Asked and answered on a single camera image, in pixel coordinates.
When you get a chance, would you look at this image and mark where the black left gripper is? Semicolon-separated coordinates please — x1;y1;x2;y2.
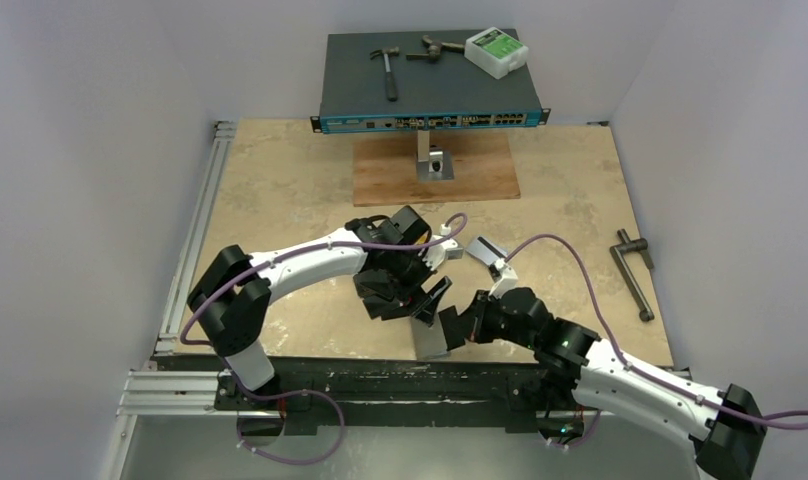
384;246;450;325

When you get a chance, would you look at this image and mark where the grey card holder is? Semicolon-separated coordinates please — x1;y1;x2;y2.
410;313;450;361

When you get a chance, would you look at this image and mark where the black credit card stack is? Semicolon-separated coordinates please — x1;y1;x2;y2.
353;269;417;320

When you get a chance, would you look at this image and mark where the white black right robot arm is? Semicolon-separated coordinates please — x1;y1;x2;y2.
438;287;767;479

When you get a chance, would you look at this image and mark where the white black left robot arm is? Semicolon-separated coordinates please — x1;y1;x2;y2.
187;206;463;409

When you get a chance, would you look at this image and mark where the silver white credit card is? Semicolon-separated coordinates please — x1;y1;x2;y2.
465;235;508;267

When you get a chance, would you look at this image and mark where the grey metal stand base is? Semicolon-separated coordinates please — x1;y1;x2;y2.
416;130;454;183

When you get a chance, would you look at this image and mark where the brown wooden board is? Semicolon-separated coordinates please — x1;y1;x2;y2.
353;133;521;207

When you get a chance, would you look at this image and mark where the small hammer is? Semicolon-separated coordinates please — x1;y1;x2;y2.
369;47;400;102

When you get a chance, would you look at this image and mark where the dark metal clamp tool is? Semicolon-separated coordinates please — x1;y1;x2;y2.
405;35;465;63

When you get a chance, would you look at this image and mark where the white green plastic box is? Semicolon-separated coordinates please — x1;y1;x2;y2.
464;27;529;79

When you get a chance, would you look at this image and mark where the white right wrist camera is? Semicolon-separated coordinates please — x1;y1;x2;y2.
489;258;518;298

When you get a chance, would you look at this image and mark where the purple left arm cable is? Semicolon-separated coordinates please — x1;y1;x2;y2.
178;211;470;348

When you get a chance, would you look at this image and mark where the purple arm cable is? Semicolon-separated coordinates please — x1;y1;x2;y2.
506;233;808;432
178;211;470;348

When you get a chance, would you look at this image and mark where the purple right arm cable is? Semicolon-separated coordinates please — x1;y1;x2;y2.
506;233;808;432

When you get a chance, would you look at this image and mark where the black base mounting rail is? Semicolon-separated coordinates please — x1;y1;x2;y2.
150;354;607;439

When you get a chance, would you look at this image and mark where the metal crank handle tool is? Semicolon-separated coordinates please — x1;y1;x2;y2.
609;229;656;322

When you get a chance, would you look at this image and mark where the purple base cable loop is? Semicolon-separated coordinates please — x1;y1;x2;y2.
234;384;348;465

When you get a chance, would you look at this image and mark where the blue network switch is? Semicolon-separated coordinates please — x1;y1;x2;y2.
310;30;551;134

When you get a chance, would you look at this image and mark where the aluminium frame rail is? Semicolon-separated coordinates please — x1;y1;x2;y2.
98;120;238;479

